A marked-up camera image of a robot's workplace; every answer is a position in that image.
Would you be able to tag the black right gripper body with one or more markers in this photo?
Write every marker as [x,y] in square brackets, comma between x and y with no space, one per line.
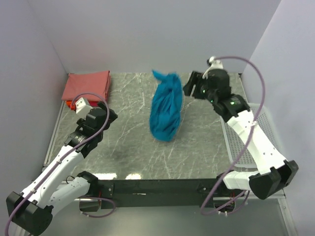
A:
[205,93]

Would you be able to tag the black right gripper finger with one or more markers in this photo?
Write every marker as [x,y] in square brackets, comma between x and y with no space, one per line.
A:
[187,89]
[198,91]

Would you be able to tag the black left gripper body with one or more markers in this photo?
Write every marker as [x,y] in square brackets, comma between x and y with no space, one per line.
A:
[81,121]

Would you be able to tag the teal blue t shirt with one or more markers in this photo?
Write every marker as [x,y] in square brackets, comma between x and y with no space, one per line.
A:
[166,106]

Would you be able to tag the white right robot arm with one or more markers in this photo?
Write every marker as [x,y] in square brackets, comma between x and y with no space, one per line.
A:
[274,172]

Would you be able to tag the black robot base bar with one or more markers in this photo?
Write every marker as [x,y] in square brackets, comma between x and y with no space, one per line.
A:
[154,192]

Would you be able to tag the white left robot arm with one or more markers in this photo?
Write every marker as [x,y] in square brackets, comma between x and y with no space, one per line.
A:
[34,208]

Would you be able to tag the folded orange t shirt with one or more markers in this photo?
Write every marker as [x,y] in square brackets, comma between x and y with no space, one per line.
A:
[71,104]

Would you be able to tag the folded salmon pink t shirt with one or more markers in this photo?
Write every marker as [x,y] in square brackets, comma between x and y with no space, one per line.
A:
[98,82]

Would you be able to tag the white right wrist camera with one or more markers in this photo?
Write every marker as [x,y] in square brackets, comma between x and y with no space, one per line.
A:
[212,63]

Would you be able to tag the aluminium extrusion rail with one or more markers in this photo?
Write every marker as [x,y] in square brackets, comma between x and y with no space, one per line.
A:
[261,189]

